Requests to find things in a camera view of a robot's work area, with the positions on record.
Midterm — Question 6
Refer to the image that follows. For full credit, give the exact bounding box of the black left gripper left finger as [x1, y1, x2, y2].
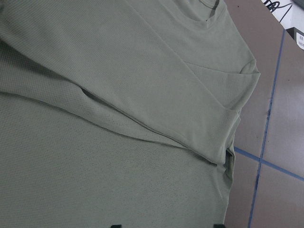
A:
[110, 224, 122, 228]

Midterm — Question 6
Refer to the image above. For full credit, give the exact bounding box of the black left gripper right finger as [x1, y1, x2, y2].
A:
[213, 224, 224, 228]

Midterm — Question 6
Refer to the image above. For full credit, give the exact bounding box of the olive green long-sleeve shirt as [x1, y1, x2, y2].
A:
[0, 0, 260, 228]

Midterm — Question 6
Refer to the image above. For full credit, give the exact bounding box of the black labelled box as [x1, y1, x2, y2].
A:
[286, 27, 304, 50]

